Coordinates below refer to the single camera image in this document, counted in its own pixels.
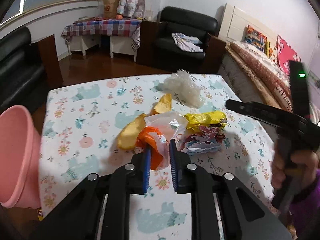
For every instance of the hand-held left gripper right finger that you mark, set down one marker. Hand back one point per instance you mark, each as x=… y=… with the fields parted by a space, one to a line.
x=173 y=167

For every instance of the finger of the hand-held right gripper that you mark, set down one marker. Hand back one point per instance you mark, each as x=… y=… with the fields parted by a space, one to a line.
x=260 y=116
x=282 y=112

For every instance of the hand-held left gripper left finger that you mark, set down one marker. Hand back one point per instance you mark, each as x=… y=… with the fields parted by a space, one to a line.
x=147 y=170

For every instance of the orange plastic bag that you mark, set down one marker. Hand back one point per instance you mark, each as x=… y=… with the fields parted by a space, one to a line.
x=157 y=152

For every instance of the colourful printed paper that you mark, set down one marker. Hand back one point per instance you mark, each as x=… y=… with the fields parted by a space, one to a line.
x=202 y=140

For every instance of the large banana peel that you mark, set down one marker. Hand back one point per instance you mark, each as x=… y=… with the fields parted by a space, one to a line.
x=131 y=132

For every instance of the translucent white plastic bag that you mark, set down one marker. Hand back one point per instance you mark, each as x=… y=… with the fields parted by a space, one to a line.
x=165 y=121

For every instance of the yellow snack wrapper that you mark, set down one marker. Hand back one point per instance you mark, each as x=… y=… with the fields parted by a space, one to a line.
x=205 y=120

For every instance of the small banana peel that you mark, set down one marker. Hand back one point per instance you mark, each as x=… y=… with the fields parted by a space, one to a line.
x=163 y=103

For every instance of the clear plastic bag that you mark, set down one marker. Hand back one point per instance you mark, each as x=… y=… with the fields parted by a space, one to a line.
x=182 y=87

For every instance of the pink plastic bucket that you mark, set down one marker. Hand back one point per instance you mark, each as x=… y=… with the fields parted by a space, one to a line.
x=17 y=155

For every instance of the person's right forearm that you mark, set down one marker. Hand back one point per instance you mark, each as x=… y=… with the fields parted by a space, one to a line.
x=307 y=200

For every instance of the person's right hand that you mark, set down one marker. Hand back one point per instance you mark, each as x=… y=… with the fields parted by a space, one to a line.
x=305 y=163

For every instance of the brown floral bed blanket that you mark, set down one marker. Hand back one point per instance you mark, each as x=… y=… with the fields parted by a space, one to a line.
x=247 y=80

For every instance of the pink floral pillow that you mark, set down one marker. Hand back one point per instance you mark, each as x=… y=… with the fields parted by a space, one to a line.
x=287 y=55

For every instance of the yellow patterned pillow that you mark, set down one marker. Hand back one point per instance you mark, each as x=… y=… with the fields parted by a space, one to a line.
x=271 y=52

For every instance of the white floral bed sheet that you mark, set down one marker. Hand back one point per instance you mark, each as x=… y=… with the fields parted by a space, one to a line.
x=252 y=47

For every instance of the colourful patterned pillow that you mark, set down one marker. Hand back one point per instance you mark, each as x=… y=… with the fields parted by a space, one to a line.
x=255 y=37

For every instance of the floral bear print tablecloth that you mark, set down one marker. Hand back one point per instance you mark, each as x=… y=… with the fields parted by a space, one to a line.
x=87 y=110

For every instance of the cream headboard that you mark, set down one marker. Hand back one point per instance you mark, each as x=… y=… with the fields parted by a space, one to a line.
x=235 y=20

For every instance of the pale printed cloth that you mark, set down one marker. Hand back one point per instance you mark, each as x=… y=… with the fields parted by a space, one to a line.
x=187 y=42

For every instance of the dark printed box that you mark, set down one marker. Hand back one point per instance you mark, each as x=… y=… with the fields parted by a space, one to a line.
x=40 y=215

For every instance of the black armchair holding cloth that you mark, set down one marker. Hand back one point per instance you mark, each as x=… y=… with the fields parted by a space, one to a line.
x=180 y=25

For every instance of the white desk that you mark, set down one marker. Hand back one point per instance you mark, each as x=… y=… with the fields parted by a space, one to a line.
x=121 y=47

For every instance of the plaid tablecloth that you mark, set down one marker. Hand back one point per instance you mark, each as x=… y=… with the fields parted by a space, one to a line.
x=105 y=27

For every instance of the cup with straw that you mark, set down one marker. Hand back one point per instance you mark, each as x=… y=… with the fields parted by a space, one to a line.
x=149 y=14

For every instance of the orange fruit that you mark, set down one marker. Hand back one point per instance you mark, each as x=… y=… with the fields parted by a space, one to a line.
x=119 y=16

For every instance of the pale flat object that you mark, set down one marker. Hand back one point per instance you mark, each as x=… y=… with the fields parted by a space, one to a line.
x=83 y=18

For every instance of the brown paper bag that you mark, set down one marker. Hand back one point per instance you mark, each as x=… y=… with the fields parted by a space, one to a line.
x=111 y=7

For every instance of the black armchair with scuffed wood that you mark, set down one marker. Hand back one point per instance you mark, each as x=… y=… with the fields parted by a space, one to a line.
x=17 y=62

